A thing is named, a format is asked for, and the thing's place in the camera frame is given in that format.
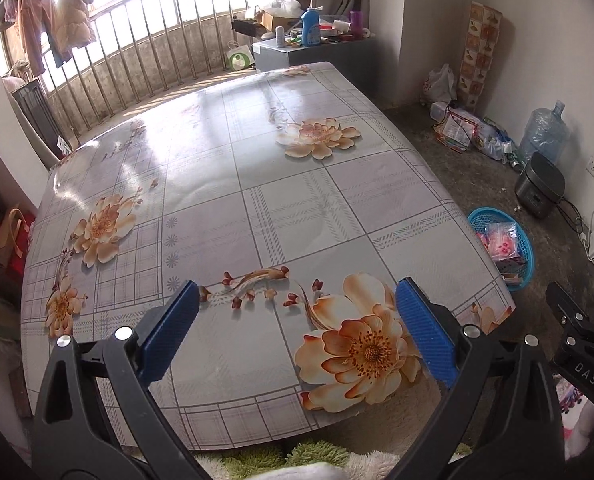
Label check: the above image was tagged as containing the pile of shopping bags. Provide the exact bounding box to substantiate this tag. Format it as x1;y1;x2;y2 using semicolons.
0;187;38;341

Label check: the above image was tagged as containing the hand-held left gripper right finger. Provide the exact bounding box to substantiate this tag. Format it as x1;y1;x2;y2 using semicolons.
392;276;563;480

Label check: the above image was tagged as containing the dark folding chair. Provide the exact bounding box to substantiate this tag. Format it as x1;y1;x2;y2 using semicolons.
2;77;72;161

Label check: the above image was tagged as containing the blue plastic mesh basket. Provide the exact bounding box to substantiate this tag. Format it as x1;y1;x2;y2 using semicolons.
466;206;535;292

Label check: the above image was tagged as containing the green and white paper bag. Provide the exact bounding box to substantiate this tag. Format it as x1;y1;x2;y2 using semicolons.
227;42;255;72

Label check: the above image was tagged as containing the cardboard box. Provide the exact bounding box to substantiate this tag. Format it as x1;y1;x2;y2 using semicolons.
257;10;303;33

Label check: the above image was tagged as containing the pink hanging garment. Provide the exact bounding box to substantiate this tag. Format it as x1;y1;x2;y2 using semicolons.
14;0;58;76

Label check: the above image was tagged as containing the white plastic bag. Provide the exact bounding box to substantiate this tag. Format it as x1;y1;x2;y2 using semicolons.
422;63;457;106

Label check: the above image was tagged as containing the pink plastic bag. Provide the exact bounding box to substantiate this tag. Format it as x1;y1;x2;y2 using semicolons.
483;221;520;261

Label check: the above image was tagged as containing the table with floral tablecloth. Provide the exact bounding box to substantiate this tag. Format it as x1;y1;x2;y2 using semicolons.
21;61;517;451

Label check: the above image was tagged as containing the large blue water jug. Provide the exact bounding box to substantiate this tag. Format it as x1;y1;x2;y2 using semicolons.
518;100;570;166

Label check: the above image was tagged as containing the white power cable with adapter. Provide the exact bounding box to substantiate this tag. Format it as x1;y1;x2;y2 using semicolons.
577;205;594;247

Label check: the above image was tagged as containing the grey cabinet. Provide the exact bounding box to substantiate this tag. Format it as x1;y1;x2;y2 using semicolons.
252;35;380;103

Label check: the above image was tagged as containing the black power cable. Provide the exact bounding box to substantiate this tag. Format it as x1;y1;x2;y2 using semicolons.
557;199;590;241

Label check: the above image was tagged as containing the red printed packet stack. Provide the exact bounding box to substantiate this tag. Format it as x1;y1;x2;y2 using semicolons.
434;107;483;153

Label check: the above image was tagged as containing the metal balcony railing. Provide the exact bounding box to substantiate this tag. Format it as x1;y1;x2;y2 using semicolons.
0;0;298;136

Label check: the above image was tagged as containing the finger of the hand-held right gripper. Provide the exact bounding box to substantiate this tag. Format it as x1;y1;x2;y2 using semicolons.
546;281;594;346

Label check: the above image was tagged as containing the beige padded jacket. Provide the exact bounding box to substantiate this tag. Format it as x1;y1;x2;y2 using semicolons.
52;0;98;51

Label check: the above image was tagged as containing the blue detergent bottle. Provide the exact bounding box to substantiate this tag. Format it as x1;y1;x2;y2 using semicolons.
301;6;323;47

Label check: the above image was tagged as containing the pile of small household items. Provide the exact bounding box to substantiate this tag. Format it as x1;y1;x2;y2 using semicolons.
322;17;375;43

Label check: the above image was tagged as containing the grey rice cooker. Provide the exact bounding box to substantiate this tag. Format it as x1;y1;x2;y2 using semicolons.
514;151;566;219

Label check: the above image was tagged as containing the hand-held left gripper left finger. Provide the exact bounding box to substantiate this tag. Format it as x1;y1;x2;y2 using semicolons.
31;280;203;480

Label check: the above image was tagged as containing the tile patterned paper roll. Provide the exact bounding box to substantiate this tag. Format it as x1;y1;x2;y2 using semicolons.
457;1;500;111

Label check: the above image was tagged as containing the white stuffed bag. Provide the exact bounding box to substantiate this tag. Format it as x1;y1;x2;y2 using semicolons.
262;0;303;16

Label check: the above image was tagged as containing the clear plastic bag of packets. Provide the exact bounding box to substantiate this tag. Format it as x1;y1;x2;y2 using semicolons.
472;117;518;161

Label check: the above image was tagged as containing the green fluffy garment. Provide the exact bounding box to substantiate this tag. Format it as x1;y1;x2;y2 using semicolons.
197;437;403;480

